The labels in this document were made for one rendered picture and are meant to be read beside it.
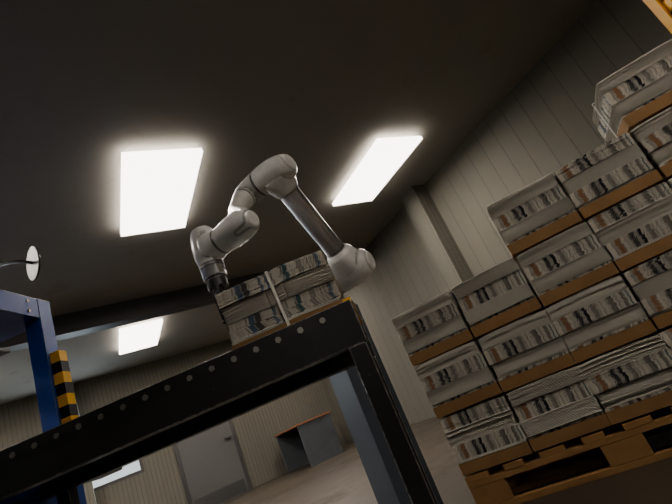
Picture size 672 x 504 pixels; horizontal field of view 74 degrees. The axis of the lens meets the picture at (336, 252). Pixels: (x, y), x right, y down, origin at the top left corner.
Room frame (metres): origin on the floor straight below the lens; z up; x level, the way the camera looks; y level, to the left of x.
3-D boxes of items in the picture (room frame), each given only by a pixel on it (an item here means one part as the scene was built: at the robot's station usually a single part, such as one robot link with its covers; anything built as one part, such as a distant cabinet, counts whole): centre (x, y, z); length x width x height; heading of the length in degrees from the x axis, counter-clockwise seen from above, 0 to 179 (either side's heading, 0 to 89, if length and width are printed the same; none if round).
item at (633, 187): (1.82, -1.12, 0.86); 0.38 x 0.29 x 0.04; 159
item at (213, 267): (1.51, 0.44, 1.16); 0.09 x 0.09 x 0.06
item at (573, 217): (1.93, -0.84, 0.86); 0.38 x 0.29 x 0.04; 161
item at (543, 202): (1.93, -0.84, 0.95); 0.38 x 0.29 x 0.23; 161
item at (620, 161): (1.83, -1.12, 0.95); 0.38 x 0.29 x 0.23; 159
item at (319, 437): (8.92, 1.91, 0.36); 1.34 x 0.70 x 0.72; 33
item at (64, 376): (1.90, 1.35, 1.05); 0.05 x 0.05 x 0.45; 0
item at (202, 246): (1.50, 0.42, 1.27); 0.13 x 0.11 x 0.16; 66
